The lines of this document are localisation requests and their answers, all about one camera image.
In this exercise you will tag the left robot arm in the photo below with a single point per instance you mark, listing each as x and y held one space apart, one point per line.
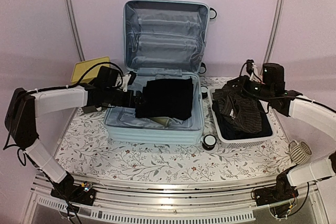
110 87

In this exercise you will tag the black striped garment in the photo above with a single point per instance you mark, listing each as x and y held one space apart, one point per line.
230 102

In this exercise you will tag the striped woven cup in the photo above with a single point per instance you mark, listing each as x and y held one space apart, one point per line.
299 152

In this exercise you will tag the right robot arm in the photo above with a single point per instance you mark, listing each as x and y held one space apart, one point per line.
290 103

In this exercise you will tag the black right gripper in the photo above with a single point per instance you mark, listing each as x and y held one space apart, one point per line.
241 87

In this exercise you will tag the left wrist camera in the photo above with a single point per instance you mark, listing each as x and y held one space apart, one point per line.
127 80

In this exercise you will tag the right wall aluminium post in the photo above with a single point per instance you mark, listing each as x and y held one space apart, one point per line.
274 30

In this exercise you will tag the floral white tablecloth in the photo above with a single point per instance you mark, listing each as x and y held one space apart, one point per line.
87 150

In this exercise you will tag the light blue hard-shell suitcase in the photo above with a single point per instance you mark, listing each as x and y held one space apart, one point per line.
161 40

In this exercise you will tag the dark navy garment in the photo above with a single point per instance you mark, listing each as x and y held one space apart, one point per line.
248 125

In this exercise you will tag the left wall aluminium post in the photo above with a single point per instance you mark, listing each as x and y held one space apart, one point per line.
74 29

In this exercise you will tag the wall aluminium post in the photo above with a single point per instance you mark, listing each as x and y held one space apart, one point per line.
274 30
74 29

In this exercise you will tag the aluminium front rail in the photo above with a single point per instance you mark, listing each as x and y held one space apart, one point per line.
145 202

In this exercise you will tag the gold cap glass bottle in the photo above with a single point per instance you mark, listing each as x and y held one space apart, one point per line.
164 121

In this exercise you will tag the yellow white drawer organizer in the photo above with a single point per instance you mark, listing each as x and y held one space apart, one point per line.
80 68

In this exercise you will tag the black trousers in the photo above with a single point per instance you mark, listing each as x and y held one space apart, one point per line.
172 98

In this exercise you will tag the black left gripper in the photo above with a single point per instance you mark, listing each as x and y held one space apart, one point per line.
132 102

